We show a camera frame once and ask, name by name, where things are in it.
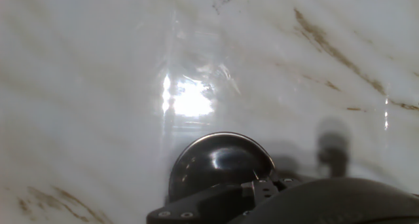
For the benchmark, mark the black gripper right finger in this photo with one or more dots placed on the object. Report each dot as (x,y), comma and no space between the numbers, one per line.
(288,182)

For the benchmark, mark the small round steel plate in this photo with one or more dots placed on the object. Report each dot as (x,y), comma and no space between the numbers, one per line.
(216,161)

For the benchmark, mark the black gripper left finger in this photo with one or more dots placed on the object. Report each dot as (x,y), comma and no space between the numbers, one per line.
(216,204)

